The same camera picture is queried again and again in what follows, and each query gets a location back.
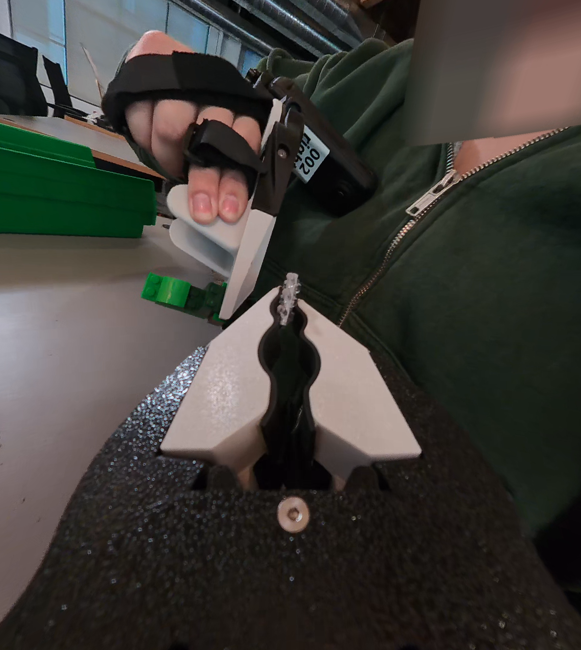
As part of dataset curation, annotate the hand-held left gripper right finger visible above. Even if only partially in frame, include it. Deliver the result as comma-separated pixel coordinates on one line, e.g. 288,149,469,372
296,300,422,491

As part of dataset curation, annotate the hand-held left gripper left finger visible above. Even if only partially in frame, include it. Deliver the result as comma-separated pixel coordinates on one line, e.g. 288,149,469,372
160,286,278,491

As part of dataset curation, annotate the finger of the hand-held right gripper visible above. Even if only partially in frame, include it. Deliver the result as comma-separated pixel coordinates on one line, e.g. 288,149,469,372
218,209,277,322

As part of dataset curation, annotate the transparent lego piece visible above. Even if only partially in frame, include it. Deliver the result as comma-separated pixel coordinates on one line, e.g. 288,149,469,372
279,273,302,327

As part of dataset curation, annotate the green lego assembly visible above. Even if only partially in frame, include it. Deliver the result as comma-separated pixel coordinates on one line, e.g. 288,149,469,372
142,272,228,324

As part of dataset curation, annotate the person's right hand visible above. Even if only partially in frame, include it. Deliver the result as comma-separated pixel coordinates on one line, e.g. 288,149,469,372
120,29,262,225

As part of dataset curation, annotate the person in green hoodie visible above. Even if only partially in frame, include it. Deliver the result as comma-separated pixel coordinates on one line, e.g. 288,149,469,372
250,38,581,595

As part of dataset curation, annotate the wooden table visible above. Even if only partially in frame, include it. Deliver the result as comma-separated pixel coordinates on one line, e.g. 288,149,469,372
0,114,167,180

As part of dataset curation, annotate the green plastic tray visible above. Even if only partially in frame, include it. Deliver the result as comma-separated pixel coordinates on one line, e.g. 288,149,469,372
0,139,158,239
0,114,96,168

